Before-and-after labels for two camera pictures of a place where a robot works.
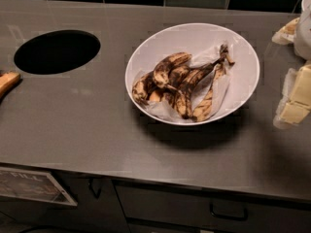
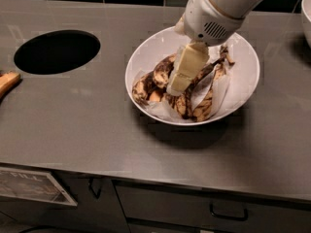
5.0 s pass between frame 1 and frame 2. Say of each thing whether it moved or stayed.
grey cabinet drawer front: stayed
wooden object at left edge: stayed
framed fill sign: stayed
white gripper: moved
